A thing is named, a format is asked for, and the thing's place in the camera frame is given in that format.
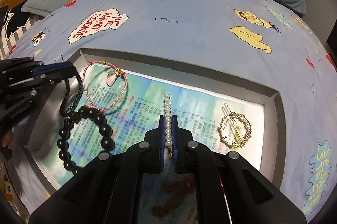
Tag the blue cartoon bed sheet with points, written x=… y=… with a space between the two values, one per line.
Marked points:
x=257 y=40

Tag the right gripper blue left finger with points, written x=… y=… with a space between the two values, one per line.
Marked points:
x=161 y=132

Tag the red bead gold tassel charm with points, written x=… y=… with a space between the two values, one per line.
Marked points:
x=177 y=191

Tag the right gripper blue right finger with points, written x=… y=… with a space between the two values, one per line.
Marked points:
x=175 y=145

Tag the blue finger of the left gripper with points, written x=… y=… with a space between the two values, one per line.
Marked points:
x=63 y=69

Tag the grey cardboard tray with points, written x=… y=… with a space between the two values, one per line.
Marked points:
x=41 y=150

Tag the printed blue-green paper sheet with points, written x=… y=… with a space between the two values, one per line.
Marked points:
x=140 y=103

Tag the striped cartoon pillow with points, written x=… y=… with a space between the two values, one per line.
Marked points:
x=14 y=24

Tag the pearl hair clip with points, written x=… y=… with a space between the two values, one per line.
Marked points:
x=168 y=125

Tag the gold round hair clip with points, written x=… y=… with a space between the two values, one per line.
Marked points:
x=234 y=129

